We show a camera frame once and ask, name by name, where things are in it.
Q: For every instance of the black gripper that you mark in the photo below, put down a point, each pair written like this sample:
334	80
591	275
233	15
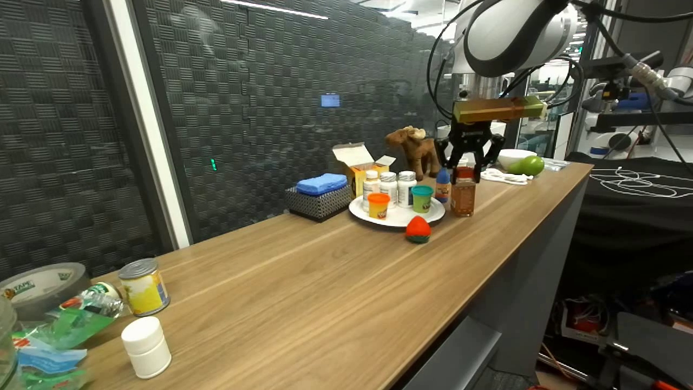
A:
474	139

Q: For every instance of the spice jar orange lid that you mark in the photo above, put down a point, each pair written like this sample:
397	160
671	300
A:
464	195

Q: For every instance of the white bottle blue label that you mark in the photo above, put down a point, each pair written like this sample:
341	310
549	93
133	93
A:
408	182

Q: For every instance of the white bottle silver foil top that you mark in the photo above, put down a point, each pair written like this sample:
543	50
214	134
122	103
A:
389	186

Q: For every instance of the stained white pill bottle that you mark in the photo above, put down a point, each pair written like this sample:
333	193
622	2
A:
371	184

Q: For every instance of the orange lid yellow dough tub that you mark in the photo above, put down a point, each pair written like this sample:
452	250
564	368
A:
378	206

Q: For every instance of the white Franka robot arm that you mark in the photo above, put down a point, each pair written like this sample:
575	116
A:
512	32

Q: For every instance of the white paper plate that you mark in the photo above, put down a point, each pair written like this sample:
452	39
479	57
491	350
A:
402	218

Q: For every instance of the white paper towel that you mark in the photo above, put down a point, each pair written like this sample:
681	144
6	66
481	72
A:
506	176

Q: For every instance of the white bowl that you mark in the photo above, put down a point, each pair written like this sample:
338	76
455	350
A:
515	156

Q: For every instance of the brown moose plush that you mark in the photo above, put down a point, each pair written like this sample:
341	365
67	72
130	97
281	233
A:
417	147

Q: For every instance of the orange cardboard box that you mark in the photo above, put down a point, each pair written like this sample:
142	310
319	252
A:
499	109

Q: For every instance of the green fruit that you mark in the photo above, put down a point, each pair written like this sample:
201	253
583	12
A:
534	165

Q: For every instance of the yellow cardboard box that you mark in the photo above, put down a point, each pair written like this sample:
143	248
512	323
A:
359	162

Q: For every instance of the blue sponge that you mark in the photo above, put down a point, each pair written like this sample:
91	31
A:
324	182

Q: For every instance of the black mesh box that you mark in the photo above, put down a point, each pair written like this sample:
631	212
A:
310	204

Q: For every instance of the black cloth covered table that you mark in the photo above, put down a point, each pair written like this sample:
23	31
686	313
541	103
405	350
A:
636	218

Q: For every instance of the white lab device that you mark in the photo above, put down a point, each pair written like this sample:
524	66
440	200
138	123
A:
669	82

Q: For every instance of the yellow can silver lid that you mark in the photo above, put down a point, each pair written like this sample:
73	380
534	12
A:
146	289

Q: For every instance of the white plastic jar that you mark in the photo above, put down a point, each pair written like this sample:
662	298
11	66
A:
148	347

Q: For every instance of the silver foil snack bag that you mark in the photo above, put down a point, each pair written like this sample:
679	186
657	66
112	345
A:
98	298

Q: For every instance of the green plastic packaging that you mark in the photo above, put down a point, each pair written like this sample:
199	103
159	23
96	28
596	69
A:
69	327

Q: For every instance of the blue plastic wrapper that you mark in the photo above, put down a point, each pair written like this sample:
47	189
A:
51	357

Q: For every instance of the white window post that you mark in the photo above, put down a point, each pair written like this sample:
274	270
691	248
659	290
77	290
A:
148	122

